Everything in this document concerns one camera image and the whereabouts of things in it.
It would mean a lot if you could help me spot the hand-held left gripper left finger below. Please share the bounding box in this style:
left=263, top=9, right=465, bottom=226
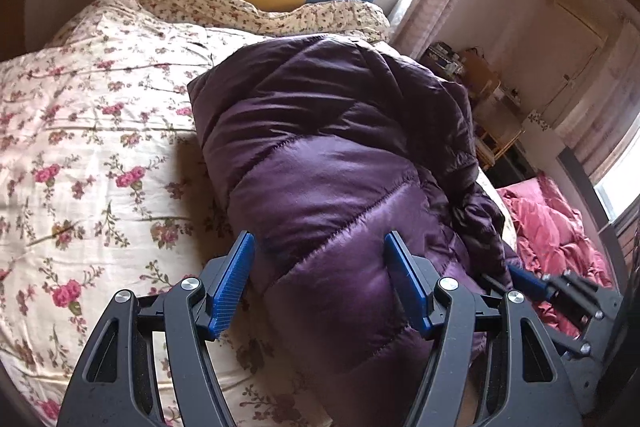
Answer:
left=57, top=231, right=256, bottom=427

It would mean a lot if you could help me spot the white door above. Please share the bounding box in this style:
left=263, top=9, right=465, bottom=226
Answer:
left=537, top=0, right=608, bottom=128

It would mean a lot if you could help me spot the window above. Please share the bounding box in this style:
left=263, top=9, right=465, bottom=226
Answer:
left=595, top=147, right=640, bottom=228

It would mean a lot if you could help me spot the purple puffer jacket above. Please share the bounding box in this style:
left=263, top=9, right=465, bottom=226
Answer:
left=187, top=34, right=521, bottom=388

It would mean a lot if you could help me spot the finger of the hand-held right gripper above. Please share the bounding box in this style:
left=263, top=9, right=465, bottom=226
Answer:
left=507, top=264, right=623, bottom=358

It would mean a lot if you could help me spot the cluttered wooden desk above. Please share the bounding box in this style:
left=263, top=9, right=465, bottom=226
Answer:
left=420, top=42, right=531, bottom=172

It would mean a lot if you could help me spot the pink quilted blanket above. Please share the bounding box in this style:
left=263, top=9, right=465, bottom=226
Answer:
left=497, top=172, right=616, bottom=338

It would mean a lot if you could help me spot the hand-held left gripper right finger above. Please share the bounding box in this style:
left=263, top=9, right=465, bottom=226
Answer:
left=384, top=231, right=583, bottom=427

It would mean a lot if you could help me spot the floral duvet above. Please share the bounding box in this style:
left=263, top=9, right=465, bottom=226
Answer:
left=0, top=0, right=518, bottom=427

